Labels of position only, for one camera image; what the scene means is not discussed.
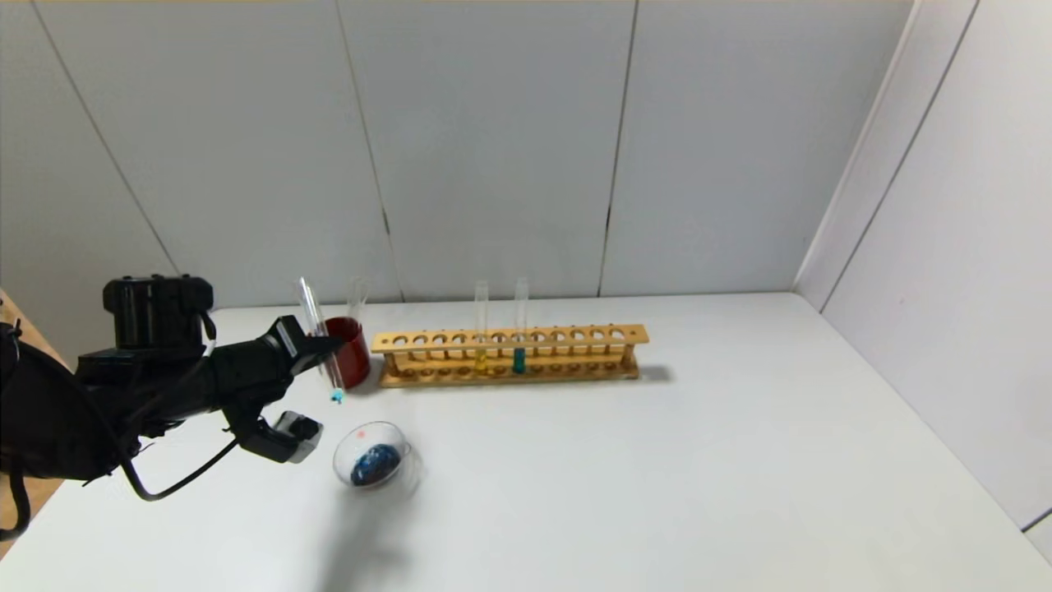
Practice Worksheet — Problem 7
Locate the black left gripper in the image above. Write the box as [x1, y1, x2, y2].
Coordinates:
[208, 314, 346, 410]

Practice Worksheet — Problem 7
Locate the test tube with blue pigment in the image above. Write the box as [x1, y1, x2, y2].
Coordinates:
[298, 276, 345, 405]

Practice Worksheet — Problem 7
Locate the empty clear test tube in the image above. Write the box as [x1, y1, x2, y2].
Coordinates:
[345, 275, 373, 323]

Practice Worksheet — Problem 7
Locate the test tube with yellow pigment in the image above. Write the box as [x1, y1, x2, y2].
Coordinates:
[473, 280, 491, 373]

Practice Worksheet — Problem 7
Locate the test tube with teal pigment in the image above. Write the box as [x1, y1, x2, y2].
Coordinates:
[513, 278, 529, 375]

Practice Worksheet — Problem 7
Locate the wooden test tube rack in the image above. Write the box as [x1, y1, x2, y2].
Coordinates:
[370, 324, 650, 389]

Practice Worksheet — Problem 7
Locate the dark red plastic cup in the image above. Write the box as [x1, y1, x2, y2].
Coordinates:
[325, 317, 372, 390]

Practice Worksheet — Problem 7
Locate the clear glass dish with spout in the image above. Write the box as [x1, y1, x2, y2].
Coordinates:
[332, 421, 422, 504]

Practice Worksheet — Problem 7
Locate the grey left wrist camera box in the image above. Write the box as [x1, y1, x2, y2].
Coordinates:
[240, 411, 324, 465]

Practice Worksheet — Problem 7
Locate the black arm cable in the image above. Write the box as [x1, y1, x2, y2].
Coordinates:
[119, 437, 241, 503]

